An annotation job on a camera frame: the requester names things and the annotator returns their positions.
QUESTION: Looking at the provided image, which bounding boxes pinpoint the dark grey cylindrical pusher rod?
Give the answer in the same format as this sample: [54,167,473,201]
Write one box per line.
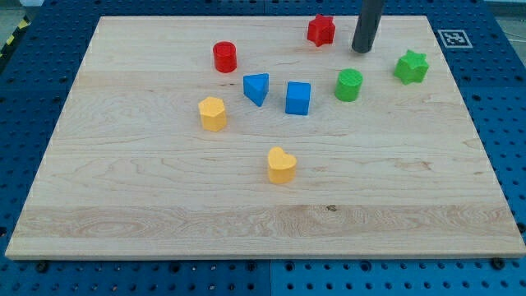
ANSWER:
[351,0,385,53]

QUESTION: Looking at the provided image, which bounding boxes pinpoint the red star block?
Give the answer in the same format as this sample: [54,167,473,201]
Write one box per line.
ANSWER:
[307,14,335,47]

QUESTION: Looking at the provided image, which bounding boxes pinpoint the green star block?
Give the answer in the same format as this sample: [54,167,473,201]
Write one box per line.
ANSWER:
[394,49,429,85]

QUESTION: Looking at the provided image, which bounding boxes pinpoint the green cylinder block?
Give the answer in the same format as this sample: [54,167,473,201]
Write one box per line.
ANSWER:
[335,68,363,102]

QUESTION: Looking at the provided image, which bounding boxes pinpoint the white fiducial marker tag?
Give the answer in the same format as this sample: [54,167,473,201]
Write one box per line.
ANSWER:
[437,29,473,49]

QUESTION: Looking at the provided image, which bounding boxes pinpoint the blue cube block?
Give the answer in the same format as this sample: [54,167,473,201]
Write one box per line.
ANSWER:
[285,81,311,115]

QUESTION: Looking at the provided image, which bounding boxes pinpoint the blue triangle block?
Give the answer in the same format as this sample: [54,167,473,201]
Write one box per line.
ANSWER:
[243,73,270,107]

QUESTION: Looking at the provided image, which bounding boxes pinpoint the red cylinder block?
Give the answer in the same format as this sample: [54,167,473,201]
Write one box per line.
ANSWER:
[213,41,238,73]

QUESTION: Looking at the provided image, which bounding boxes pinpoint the yellow heart block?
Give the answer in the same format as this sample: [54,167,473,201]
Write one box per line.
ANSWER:
[267,146,298,184]

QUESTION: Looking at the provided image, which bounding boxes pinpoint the yellow hexagon block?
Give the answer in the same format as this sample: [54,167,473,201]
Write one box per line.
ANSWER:
[198,96,227,132]

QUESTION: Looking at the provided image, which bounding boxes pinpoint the light wooden board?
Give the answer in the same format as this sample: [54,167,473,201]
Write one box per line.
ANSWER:
[6,16,525,261]

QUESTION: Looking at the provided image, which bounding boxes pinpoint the yellow black hazard tape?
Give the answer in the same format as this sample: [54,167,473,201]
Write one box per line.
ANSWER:
[1,16,31,59]

